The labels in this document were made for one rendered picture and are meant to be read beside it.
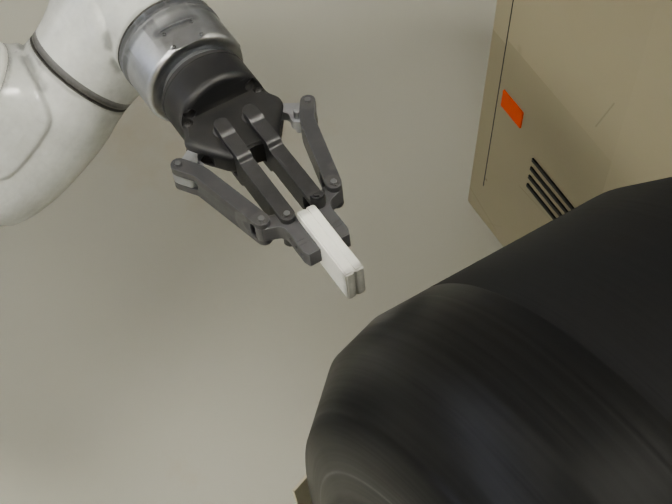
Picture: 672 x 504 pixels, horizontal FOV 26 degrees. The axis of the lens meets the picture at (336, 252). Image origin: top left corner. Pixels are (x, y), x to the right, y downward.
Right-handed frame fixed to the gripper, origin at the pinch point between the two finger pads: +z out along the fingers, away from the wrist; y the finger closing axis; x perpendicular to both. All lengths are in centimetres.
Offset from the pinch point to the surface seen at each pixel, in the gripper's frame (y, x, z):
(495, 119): 57, 76, -59
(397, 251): 42, 104, -65
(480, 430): -7.7, -25.0, 30.0
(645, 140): 57, 51, -28
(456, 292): -2.3, -19.9, 19.9
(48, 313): -10, 101, -84
